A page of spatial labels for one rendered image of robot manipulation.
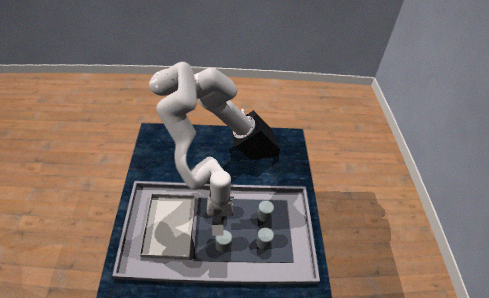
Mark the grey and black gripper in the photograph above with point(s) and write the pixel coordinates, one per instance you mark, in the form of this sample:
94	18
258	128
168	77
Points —
226	211

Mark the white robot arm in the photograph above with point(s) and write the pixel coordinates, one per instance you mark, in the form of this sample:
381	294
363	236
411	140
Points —
214	91

